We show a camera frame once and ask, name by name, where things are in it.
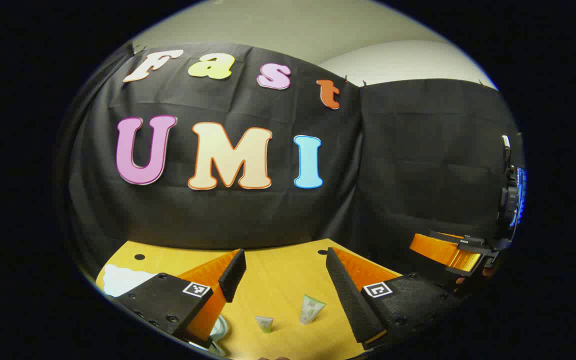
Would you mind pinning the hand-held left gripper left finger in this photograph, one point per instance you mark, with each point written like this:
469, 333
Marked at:
233, 275

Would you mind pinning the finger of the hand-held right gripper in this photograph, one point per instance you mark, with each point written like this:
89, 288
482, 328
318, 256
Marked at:
443, 250

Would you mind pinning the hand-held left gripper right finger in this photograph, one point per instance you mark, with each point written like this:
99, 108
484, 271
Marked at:
348, 295

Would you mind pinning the silver-green cosmetic tube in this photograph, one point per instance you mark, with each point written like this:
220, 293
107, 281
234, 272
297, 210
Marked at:
311, 309

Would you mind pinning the white green-capped cosmetic tube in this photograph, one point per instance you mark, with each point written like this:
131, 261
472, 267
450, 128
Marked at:
264, 324

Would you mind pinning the pale blue suitcase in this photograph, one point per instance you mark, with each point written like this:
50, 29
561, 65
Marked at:
123, 280

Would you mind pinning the black backdrop cloth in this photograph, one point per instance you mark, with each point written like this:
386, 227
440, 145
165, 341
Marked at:
248, 210

